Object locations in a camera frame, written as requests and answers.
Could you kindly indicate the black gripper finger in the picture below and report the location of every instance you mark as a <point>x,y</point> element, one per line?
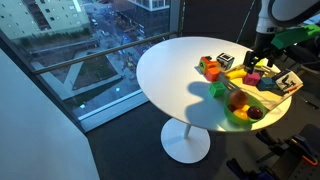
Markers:
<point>248,61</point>
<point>270,60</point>

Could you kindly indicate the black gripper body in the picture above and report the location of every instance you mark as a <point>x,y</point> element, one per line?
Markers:
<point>263,45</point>

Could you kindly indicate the light green block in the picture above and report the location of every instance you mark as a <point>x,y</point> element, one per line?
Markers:
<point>217,90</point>

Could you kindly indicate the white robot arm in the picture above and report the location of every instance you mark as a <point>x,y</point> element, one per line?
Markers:
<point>290,11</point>

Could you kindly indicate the yellow-green block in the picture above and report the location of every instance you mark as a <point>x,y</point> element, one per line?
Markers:
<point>259,62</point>

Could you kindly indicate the dark grey block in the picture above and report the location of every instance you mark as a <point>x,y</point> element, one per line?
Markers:
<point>261,71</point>

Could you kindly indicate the pink block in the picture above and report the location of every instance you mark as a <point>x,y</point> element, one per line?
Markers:
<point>251,79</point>

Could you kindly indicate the teal block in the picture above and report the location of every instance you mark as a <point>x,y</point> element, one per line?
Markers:
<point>265,83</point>

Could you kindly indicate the wooden tray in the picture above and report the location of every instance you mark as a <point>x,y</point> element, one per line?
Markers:
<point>266,96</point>

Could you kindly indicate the small orange block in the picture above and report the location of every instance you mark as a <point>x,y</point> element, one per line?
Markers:
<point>212,74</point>

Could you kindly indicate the yellow banana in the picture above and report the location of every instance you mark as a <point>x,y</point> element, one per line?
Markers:
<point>235,74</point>

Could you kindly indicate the black and white cube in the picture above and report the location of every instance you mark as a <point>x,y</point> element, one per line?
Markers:
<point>225,61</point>

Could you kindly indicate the thin diagonal pole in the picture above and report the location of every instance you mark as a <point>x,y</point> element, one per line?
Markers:
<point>246,20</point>

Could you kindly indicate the orange fruit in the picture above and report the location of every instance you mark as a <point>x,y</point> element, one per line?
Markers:
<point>238,99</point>

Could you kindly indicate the orange cube with green print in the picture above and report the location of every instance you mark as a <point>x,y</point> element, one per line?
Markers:
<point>205,65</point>

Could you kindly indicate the small yellow fruit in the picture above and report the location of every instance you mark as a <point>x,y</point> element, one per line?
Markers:
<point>246,107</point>

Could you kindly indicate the small red fruit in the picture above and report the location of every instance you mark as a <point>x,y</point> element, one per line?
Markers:
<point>231,108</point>

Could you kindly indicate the dark red apple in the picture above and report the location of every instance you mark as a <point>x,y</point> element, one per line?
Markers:
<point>255,112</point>

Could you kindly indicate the yellow lemon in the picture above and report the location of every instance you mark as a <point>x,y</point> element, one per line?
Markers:
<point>240,114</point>

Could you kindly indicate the black pen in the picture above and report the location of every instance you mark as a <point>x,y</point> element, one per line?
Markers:
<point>308,102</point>

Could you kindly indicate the green plastic bowl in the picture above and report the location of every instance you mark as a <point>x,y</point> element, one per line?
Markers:
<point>228,116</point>

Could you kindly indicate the black and blue clamp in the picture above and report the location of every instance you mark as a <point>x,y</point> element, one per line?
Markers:
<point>268,139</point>
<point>245,170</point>

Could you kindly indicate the clamp with orange trigger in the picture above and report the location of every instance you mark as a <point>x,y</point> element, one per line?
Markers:
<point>305,148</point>

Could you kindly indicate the metal window handrail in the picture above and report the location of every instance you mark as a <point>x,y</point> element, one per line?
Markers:
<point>100,53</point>

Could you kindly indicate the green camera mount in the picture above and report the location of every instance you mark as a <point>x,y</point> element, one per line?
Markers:
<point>293,36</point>

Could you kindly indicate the white table pedestal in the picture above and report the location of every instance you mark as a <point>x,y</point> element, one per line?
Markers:
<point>185,141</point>

